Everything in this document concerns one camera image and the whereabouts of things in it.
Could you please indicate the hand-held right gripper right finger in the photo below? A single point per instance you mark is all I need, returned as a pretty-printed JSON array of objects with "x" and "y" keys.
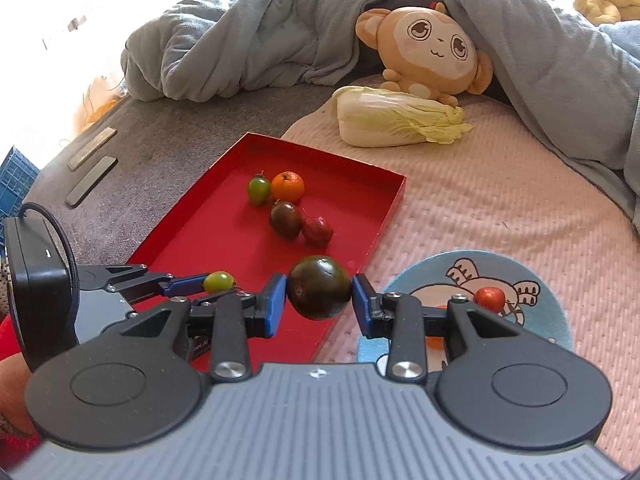
[{"x": 362, "y": 305}]

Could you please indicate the blue plastic crate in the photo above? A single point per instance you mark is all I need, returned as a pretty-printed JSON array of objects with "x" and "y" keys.
[{"x": 15, "y": 185}]

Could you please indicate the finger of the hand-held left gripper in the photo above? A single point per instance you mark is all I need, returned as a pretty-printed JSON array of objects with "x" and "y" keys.
[{"x": 182, "y": 286}]

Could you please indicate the blue-grey duvet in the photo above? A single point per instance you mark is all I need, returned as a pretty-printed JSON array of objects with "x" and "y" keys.
[{"x": 250, "y": 35}]

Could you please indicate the dark purple tomato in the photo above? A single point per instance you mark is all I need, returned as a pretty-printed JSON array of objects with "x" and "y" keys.
[
  {"x": 319, "y": 287},
  {"x": 286, "y": 219}
]

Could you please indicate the dark grey flat bar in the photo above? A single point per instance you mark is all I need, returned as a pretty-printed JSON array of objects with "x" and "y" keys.
[{"x": 91, "y": 181}]

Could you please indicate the pink textured bedspread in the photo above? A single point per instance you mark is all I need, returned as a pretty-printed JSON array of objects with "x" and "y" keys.
[{"x": 475, "y": 200}]

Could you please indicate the orange tangerine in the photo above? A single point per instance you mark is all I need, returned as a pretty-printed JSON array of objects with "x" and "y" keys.
[{"x": 435, "y": 342}]

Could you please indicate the napa cabbage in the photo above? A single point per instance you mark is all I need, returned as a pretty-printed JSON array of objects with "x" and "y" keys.
[{"x": 380, "y": 120}]

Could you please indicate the person's left forearm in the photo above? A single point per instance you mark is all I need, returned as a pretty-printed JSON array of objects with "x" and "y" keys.
[{"x": 12, "y": 390}]

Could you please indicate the small red fruit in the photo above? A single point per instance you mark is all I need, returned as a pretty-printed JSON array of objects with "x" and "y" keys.
[
  {"x": 317, "y": 230},
  {"x": 489, "y": 298}
]

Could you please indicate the blue cartoon print plate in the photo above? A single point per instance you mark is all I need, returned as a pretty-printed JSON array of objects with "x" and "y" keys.
[{"x": 545, "y": 320}]

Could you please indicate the grey bed blanket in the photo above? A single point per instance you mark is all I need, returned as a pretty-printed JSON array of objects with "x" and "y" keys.
[{"x": 165, "y": 160}]

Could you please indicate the patterned wristband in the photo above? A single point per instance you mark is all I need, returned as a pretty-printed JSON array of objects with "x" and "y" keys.
[{"x": 12, "y": 425}]

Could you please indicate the small green tomato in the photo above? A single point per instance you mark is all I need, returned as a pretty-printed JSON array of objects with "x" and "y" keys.
[
  {"x": 218, "y": 281},
  {"x": 258, "y": 190}
]

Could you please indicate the orange plastic bag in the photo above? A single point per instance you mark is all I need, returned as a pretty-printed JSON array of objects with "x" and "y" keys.
[{"x": 100, "y": 105}]

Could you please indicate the red rectangular tray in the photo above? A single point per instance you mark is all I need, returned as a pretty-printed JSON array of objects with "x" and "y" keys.
[{"x": 215, "y": 240}]

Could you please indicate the small dark wall hook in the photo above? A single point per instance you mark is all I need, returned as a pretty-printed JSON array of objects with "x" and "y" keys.
[{"x": 75, "y": 23}]

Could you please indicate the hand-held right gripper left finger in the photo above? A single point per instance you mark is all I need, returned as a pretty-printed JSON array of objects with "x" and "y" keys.
[{"x": 275, "y": 305}]

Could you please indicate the light grey flat bar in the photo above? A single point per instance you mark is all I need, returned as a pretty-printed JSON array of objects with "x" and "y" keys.
[{"x": 92, "y": 148}]

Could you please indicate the tangerine with green stem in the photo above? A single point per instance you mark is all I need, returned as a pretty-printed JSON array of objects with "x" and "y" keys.
[{"x": 287, "y": 186}]

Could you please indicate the orange monkey plush toy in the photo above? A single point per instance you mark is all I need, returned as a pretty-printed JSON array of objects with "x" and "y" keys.
[{"x": 425, "y": 45}]

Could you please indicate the yellow plush cloth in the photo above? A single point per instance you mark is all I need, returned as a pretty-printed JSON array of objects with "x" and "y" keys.
[{"x": 605, "y": 2}]

